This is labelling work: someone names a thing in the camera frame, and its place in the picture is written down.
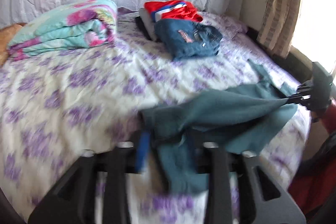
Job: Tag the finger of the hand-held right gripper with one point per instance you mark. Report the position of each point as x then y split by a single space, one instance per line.
295 100

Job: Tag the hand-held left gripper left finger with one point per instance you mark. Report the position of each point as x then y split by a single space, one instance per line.
143 153

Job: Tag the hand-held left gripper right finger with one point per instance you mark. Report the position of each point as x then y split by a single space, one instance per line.
218 163

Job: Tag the teal pants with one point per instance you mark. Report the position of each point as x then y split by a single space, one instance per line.
223 113

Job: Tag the person's right forearm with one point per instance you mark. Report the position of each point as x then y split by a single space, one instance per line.
326 119

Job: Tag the person's red clothed body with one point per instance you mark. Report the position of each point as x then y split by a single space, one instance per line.
317 174

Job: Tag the purple floral bedspread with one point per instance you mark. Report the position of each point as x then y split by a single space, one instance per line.
78 98

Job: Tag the beige checked curtain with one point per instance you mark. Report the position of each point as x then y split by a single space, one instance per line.
282 3

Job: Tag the purple pillow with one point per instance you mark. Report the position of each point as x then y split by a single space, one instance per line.
228 23

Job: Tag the folded blue jeans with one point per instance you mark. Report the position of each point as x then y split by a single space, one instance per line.
189 37

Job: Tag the folded grey black garment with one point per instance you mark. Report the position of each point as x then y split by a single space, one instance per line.
147 24

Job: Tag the red striped garment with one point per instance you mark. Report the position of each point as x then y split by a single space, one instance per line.
173 10

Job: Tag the folded floral blanket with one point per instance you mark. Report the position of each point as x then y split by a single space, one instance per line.
63 27

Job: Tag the dark bed frame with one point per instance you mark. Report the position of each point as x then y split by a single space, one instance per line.
278 58

